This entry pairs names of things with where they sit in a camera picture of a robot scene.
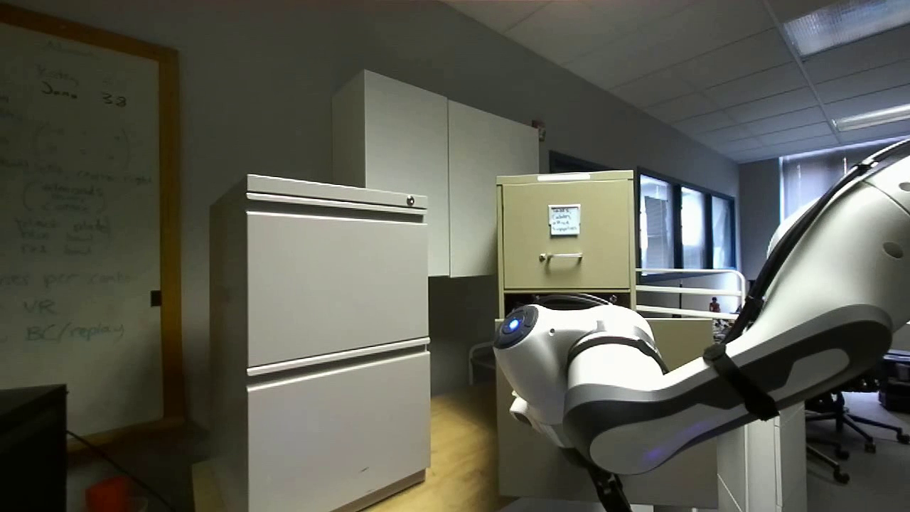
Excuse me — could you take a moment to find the beige file cabinet body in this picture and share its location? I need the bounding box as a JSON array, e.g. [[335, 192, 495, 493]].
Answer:
[[492, 169, 645, 325]]

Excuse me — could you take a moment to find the beige drawer with paper label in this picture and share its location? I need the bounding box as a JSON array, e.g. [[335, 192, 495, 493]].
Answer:
[[497, 173, 637, 290]]

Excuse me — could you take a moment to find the grey two-drawer file cabinet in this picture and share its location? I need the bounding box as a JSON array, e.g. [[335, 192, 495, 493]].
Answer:
[[207, 170, 436, 512]]

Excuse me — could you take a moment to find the white counter base cabinet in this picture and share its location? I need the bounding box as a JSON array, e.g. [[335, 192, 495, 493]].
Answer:
[[713, 402, 811, 512]]

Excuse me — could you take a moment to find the dark interior window row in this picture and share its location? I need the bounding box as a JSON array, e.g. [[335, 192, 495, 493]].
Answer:
[[635, 169, 743, 277]]

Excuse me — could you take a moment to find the window with blinds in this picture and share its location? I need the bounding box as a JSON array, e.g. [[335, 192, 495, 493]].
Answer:
[[777, 140, 910, 236]]

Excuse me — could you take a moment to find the wood-framed whiteboard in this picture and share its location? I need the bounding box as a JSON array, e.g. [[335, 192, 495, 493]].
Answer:
[[0, 4, 188, 451]]

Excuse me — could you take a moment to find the red object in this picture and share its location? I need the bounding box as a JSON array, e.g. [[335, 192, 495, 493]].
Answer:
[[84, 473, 140, 512]]

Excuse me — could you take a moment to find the black office chair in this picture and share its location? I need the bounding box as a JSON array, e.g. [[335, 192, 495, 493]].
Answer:
[[802, 374, 910, 489]]

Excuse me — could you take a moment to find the narrow ceiling light strip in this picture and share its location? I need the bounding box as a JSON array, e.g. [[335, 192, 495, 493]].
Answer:
[[827, 101, 910, 135]]

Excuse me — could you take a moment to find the large ceiling light panel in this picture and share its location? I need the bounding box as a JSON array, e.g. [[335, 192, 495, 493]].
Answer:
[[778, 0, 910, 61]]

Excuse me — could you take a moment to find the black box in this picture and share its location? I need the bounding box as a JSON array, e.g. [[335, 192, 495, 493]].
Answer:
[[0, 382, 72, 512]]

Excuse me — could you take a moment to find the white wall cabinet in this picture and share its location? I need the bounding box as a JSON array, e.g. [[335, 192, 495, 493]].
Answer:
[[329, 67, 546, 281]]

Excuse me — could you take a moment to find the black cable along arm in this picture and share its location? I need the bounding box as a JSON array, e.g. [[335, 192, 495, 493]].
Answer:
[[703, 150, 898, 425]]

